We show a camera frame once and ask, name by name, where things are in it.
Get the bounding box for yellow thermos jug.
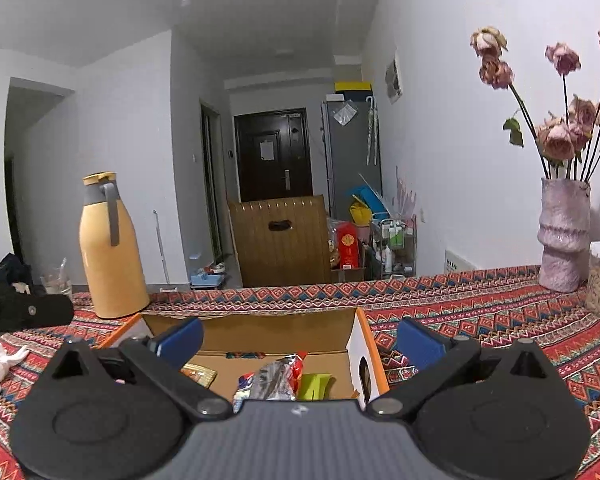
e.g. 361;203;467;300
78;172;151;319

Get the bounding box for white folded umbrella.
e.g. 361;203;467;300
366;96;381;166

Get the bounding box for white wall heater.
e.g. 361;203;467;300
444;250;481;275

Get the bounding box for orange spicy stick packet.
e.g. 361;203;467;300
182;362;218;389

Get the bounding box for paper sheet on fridge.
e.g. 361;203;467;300
332;101;358;125

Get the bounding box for grey fridge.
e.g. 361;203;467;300
321;100;383;221

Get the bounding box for white blue snack packet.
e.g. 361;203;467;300
232;372;256;413

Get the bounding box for white wall panel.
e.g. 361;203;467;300
384;50;403;105

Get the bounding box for dried pink roses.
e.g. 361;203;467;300
470;21;600;181

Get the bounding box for metal trolley rack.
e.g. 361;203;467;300
370;215;417;281

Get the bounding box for red gift box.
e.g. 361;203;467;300
336;222;363;268

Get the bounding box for pink wall decoration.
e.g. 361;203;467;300
395;167;418;217

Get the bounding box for pink textured vase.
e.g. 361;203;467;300
537;177;592;293

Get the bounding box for yellow-green snack packet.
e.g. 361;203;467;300
296;373;333;401

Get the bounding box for blue plastic dustpan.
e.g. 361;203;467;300
350;186;386;213

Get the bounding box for blue floor tray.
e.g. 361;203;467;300
190;267;226;287

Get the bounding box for glass cup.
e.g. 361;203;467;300
41;258;73;297

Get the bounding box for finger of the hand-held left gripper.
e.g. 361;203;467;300
0;294;75;333

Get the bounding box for orange cardboard box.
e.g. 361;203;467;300
97;306;390;411

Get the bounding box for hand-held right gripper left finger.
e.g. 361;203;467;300
39;316;233;423

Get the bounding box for red blue snack packet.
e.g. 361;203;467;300
247;351;308;402

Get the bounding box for red patterned tablecloth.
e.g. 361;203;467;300
0;264;600;480

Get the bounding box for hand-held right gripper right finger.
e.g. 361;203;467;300
365;317;561;421

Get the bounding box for white pole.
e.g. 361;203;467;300
152;210;170;286

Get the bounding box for dark entrance door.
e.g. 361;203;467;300
234;108;313;202

